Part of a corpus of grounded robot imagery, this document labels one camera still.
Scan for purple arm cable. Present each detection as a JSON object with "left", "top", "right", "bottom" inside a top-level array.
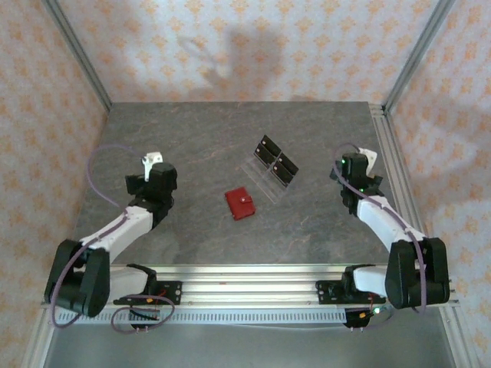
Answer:
[
  {"left": 49, "top": 144, "right": 176, "bottom": 334},
  {"left": 331, "top": 143, "right": 429, "bottom": 331}
]

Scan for grey metal lower panel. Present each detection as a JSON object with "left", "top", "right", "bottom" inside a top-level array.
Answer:
[{"left": 45, "top": 324, "right": 457, "bottom": 368}]

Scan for clear acrylic card stand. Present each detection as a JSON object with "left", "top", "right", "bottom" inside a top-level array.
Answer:
[{"left": 239, "top": 133, "right": 301, "bottom": 205}]

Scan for aluminium frame leg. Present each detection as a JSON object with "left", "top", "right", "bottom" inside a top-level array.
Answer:
[
  {"left": 25, "top": 306, "right": 58, "bottom": 368},
  {"left": 439, "top": 306, "right": 469, "bottom": 368}
]

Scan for black electronics board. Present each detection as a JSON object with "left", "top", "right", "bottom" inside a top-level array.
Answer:
[
  {"left": 128, "top": 308, "right": 161, "bottom": 331},
  {"left": 343, "top": 306, "right": 394, "bottom": 331}
]

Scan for wide aluminium base rail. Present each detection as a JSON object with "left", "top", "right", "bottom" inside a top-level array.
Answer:
[{"left": 40, "top": 263, "right": 460, "bottom": 308}]

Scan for black credit card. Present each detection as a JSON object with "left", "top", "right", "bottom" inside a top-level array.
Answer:
[
  {"left": 276, "top": 152, "right": 301, "bottom": 176},
  {"left": 270, "top": 163, "right": 295, "bottom": 189},
  {"left": 252, "top": 143, "right": 279, "bottom": 166},
  {"left": 257, "top": 134, "right": 284, "bottom": 156}
]

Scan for aluminium side rail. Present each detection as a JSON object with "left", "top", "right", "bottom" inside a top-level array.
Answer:
[{"left": 368, "top": 102, "right": 438, "bottom": 277}]

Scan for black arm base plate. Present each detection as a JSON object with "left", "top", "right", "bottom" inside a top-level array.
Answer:
[
  {"left": 113, "top": 281, "right": 183, "bottom": 307},
  {"left": 315, "top": 279, "right": 384, "bottom": 307}
]

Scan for white slotted cable duct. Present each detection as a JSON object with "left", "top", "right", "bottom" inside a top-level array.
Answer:
[{"left": 56, "top": 309, "right": 348, "bottom": 324}]

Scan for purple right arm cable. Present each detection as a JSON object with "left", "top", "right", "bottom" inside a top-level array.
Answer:
[{"left": 331, "top": 143, "right": 429, "bottom": 331}]

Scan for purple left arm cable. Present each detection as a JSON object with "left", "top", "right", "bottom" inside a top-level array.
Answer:
[{"left": 49, "top": 144, "right": 176, "bottom": 334}]

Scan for aluminium frame post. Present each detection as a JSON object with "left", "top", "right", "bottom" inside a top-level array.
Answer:
[
  {"left": 41, "top": 0, "right": 113, "bottom": 113},
  {"left": 382, "top": 0, "right": 456, "bottom": 113}
]

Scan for red leather card holder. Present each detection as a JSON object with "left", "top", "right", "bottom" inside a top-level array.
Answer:
[{"left": 224, "top": 186, "right": 257, "bottom": 222}]

